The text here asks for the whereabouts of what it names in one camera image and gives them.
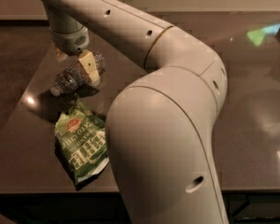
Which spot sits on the green potato chips bag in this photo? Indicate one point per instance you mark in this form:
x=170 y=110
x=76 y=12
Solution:
x=80 y=137

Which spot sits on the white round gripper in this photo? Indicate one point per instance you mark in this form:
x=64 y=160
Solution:
x=71 y=42

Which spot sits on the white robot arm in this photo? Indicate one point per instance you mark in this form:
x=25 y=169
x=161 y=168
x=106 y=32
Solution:
x=159 y=128

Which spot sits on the clear plastic water bottle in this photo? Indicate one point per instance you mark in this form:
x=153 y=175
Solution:
x=72 y=78

